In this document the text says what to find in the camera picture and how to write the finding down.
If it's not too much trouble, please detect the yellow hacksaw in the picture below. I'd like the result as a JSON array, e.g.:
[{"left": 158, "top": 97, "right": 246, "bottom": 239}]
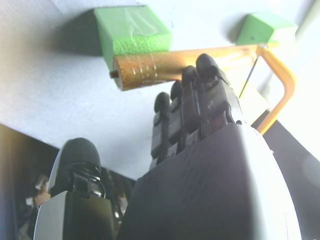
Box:
[{"left": 238, "top": 42, "right": 299, "bottom": 135}]

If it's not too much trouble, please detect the round wooden rod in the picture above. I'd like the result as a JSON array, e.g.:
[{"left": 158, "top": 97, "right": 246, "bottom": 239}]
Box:
[{"left": 109, "top": 44, "right": 261, "bottom": 92}]

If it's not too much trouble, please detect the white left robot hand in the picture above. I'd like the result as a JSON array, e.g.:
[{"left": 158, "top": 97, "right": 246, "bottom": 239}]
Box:
[{"left": 33, "top": 53, "right": 305, "bottom": 240}]

